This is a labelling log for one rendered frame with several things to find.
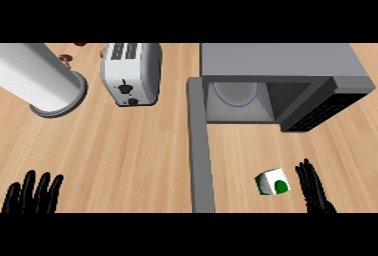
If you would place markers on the white paper towel roll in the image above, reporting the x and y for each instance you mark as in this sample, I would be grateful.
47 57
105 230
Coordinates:
41 78

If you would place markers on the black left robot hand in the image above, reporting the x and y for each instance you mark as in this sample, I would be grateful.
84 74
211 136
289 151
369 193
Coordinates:
29 196

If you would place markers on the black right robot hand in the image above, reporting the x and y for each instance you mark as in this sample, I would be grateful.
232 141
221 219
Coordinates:
313 191

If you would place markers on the white and green milk carton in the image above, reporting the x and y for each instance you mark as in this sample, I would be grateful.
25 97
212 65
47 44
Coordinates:
271 182

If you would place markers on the grey microwave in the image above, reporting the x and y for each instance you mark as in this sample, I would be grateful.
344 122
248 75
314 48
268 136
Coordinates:
289 80

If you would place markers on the small brown knob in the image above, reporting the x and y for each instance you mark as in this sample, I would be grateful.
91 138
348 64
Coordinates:
65 59
79 44

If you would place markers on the grey microwave door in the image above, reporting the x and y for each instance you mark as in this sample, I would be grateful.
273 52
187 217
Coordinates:
201 146

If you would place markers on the white toaster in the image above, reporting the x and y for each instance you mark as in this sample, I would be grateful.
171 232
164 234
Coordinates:
131 73

